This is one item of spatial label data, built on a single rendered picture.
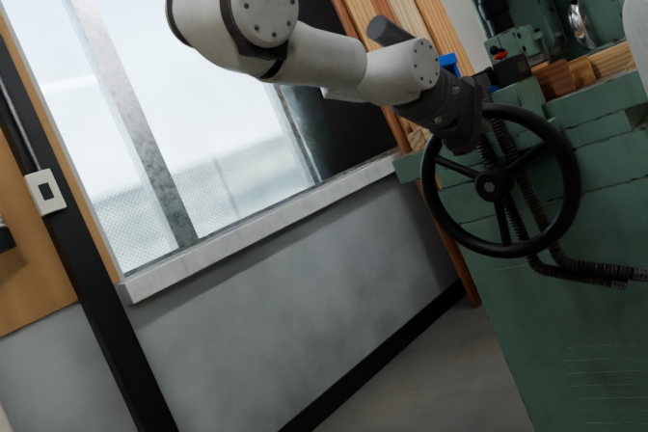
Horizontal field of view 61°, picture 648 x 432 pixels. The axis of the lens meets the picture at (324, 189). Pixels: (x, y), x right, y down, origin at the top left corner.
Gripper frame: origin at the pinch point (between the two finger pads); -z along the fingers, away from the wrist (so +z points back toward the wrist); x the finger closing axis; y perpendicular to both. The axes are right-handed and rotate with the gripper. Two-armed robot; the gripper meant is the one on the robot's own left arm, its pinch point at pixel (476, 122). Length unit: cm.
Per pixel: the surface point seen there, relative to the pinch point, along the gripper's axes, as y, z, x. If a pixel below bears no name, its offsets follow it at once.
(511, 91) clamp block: 0.6, -12.5, 10.0
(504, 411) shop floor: 43, -99, -60
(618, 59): -10.1, -35.4, 22.7
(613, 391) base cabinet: -4, -54, -43
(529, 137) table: -1.0, -17.0, 2.3
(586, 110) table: -7.9, -25.1, 8.9
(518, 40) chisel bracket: 7.0, -26.9, 28.1
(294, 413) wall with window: 120, -79, -76
